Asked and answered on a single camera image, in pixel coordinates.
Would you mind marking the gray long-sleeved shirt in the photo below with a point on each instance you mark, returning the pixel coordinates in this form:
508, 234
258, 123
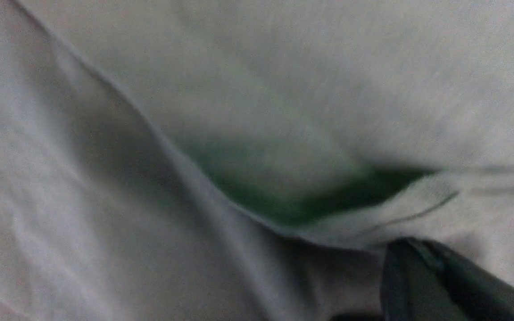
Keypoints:
104, 218

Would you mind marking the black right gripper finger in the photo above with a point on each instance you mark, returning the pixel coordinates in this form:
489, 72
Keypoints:
424, 280

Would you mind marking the green backdrop cloth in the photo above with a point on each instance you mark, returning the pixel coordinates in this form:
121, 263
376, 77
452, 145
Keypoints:
298, 184

